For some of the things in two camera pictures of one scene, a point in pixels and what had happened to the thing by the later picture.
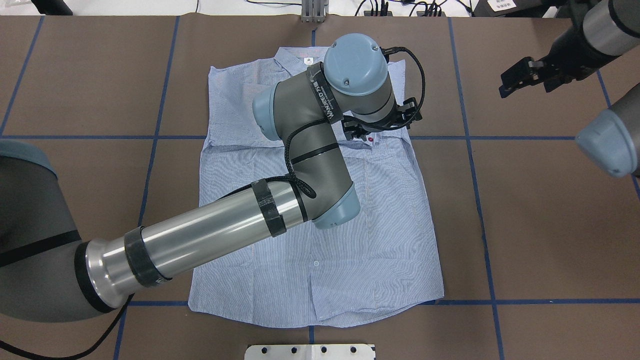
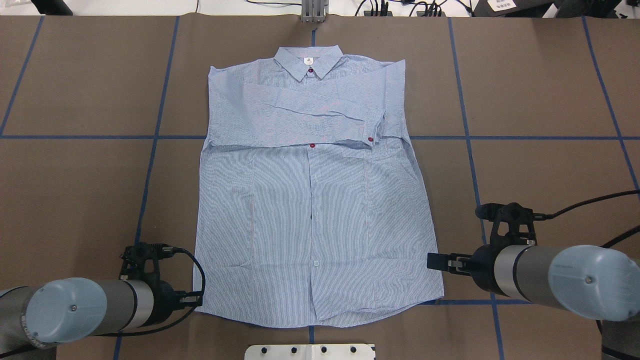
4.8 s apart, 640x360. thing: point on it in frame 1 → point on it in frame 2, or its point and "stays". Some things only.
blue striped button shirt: (384, 260) stays
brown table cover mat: (537, 243) stays
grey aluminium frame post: (314, 11) stays
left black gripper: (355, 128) → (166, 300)
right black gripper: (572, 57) → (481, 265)
